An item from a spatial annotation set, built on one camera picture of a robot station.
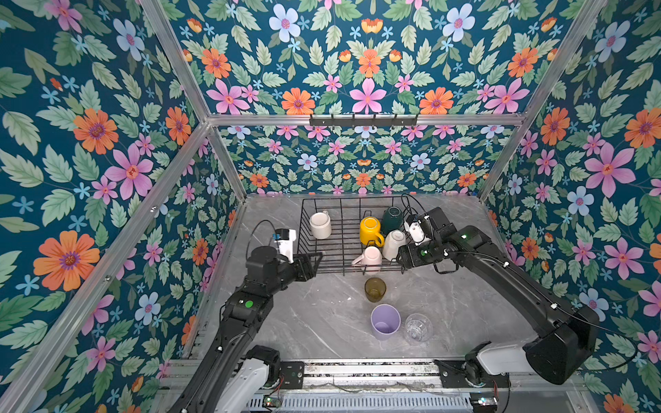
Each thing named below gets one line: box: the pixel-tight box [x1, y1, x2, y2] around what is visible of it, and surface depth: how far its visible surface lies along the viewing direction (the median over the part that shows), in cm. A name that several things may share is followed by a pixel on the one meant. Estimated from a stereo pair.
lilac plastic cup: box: [370, 303, 402, 341], surface depth 76 cm
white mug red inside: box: [309, 209, 332, 241], surface depth 101 cm
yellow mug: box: [358, 215, 385, 248], surface depth 96 cm
